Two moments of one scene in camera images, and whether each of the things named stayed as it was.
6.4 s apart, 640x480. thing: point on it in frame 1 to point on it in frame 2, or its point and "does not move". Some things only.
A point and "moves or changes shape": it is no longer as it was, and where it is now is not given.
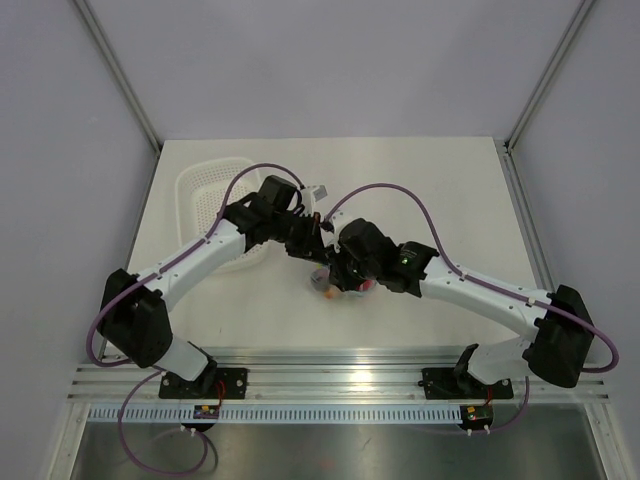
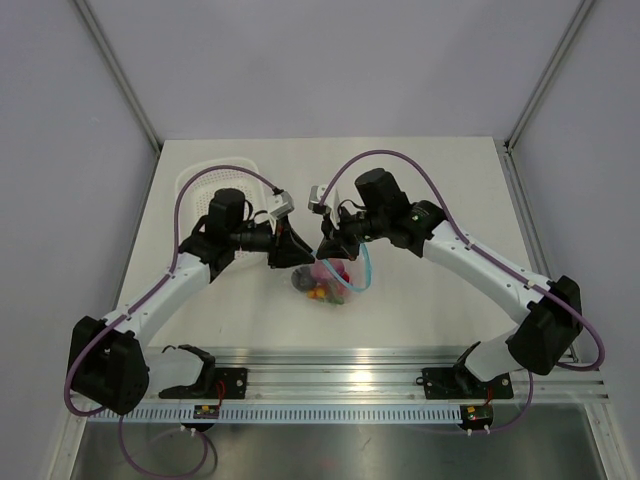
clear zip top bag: [321, 280] moves or changes shape
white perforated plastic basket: [204, 189] does not move
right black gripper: [339, 276] to [336, 244]
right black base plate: [442, 384] does not move
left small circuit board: [206, 411] does not move
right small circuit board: [477, 416] does not move
